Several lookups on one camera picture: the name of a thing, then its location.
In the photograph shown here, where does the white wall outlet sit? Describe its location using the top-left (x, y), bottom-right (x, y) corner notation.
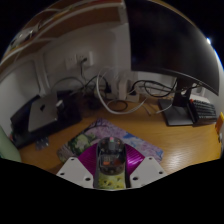
top-left (64, 51), bottom-right (94, 70)

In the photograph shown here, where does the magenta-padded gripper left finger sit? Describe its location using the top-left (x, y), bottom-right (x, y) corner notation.
top-left (55, 143), bottom-right (100, 189)

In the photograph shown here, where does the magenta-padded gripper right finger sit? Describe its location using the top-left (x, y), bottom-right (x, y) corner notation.
top-left (123, 146), bottom-right (168, 188)

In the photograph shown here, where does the orange jar with yellow lid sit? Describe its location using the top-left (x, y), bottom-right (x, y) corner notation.
top-left (214, 111), bottom-right (224, 136)

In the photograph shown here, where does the black computer keyboard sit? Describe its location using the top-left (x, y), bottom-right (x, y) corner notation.
top-left (188, 98), bottom-right (219, 126)

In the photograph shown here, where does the wooden wall shelf unit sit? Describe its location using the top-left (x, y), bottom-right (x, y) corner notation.
top-left (0, 0), bottom-right (129, 73)

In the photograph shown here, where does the black computer monitor with stand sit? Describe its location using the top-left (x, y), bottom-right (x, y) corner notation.
top-left (124, 0), bottom-right (221, 127)

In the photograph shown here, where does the white power strip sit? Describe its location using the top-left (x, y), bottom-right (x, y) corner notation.
top-left (116, 78), bottom-right (140, 104)

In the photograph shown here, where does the white cable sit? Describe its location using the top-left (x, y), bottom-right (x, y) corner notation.
top-left (95, 69), bottom-right (148, 116)

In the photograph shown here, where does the black cable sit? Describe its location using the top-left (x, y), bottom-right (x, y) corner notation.
top-left (131, 79), bottom-right (178, 99)

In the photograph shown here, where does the transparent computer mouse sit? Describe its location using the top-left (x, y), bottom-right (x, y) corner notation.
top-left (95, 136), bottom-right (128, 176)

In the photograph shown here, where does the pale green jug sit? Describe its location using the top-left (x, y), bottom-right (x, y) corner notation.
top-left (0, 126), bottom-right (23, 163)

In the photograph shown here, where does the silver mini computer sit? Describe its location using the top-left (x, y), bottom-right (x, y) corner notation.
top-left (27, 94), bottom-right (64, 134)

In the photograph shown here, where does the floral print mouse pad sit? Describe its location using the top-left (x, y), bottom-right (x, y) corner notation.
top-left (56, 117), bottom-right (165, 190)

